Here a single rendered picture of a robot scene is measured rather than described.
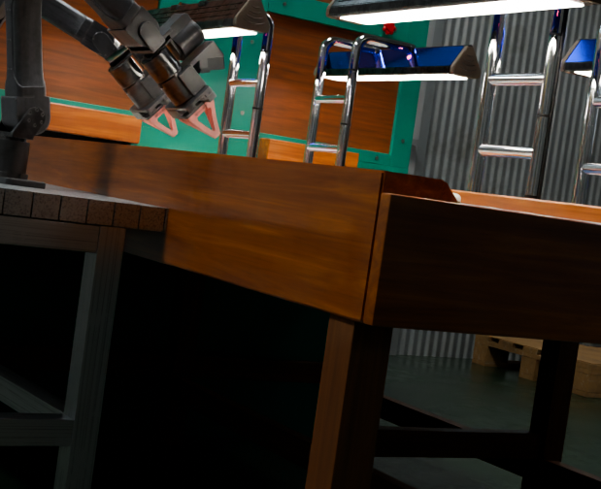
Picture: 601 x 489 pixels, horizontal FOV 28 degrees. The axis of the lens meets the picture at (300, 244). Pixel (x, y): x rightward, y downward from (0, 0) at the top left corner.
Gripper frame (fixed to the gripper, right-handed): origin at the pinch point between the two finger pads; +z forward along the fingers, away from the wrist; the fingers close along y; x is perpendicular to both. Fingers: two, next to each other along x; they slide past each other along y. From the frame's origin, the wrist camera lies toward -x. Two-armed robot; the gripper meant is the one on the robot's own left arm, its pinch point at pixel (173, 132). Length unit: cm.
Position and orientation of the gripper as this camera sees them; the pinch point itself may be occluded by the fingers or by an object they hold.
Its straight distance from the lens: 270.3
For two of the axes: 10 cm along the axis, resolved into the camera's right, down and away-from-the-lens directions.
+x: -6.7, 6.8, -3.0
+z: 5.5, 7.2, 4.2
